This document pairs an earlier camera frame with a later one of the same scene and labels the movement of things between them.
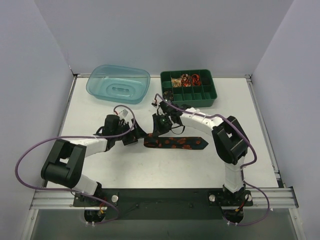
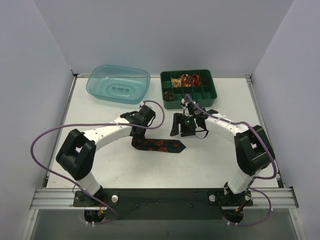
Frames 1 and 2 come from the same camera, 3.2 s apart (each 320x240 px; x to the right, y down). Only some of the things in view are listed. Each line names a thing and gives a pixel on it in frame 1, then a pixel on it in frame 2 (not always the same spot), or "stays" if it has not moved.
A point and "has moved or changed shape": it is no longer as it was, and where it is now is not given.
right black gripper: (157, 125) -> (187, 124)
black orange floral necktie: (153, 140) has moved or changed shape
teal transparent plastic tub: (118, 84) stays
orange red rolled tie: (196, 80) stays
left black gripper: (130, 137) -> (137, 133)
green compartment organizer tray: (194, 88) stays
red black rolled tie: (186, 80) stays
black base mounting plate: (163, 204) stays
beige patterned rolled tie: (176, 82) stays
